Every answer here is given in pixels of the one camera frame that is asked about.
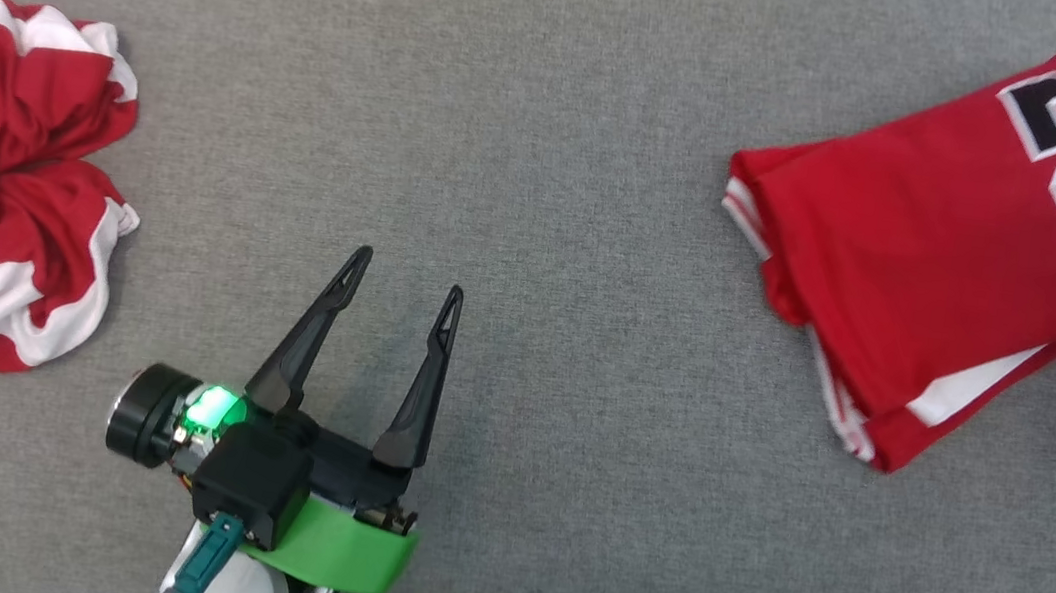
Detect red white basketball jersey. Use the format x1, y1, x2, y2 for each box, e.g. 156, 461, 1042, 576
693, 3, 1056, 495

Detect teal left camera cable plug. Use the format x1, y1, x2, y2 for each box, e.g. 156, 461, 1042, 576
152, 506, 246, 593

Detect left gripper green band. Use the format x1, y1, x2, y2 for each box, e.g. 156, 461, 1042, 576
91, 218, 469, 593

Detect red white sports shorts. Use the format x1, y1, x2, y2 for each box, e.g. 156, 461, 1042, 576
0, 0, 166, 388

